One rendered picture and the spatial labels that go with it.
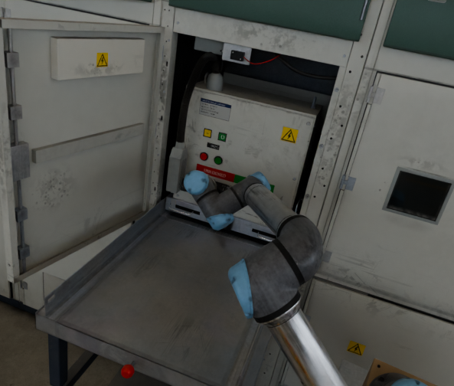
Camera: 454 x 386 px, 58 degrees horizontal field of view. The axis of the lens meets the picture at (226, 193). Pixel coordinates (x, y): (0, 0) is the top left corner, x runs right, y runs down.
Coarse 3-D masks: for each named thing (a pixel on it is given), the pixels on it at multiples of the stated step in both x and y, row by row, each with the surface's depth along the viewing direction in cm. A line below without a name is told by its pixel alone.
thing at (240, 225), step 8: (168, 200) 170; (176, 200) 169; (168, 208) 172; (176, 208) 170; (184, 208) 169; (192, 208) 168; (200, 208) 167; (192, 216) 169; (200, 216) 168; (232, 224) 165; (240, 224) 163; (248, 224) 162; (256, 224) 161; (240, 232) 165; (248, 232) 164; (256, 232) 162; (264, 232) 161; (272, 232) 160
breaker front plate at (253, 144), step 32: (192, 96) 151; (224, 96) 147; (192, 128) 156; (224, 128) 152; (256, 128) 148; (192, 160) 161; (224, 160) 157; (256, 160) 152; (288, 160) 149; (288, 192) 153
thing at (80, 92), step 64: (0, 64) 95; (64, 64) 110; (128, 64) 132; (0, 128) 101; (64, 128) 122; (128, 128) 144; (0, 192) 110; (64, 192) 130; (128, 192) 160; (64, 256) 137
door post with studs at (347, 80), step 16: (368, 16) 120; (368, 32) 122; (352, 48) 125; (352, 64) 126; (336, 80) 130; (352, 80) 128; (336, 96) 132; (352, 96) 130; (336, 112) 133; (336, 128) 135; (320, 144) 138; (336, 144) 137; (320, 160) 141; (320, 176) 143; (320, 192) 145; (304, 208) 149; (320, 208) 147; (272, 352) 178; (272, 368) 182
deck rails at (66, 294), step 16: (160, 208) 169; (144, 224) 158; (128, 240) 148; (96, 256) 129; (112, 256) 139; (80, 272) 122; (96, 272) 131; (64, 288) 116; (80, 288) 123; (48, 304) 111; (64, 304) 116; (256, 336) 111; (240, 352) 111; (240, 368) 106; (240, 384) 101
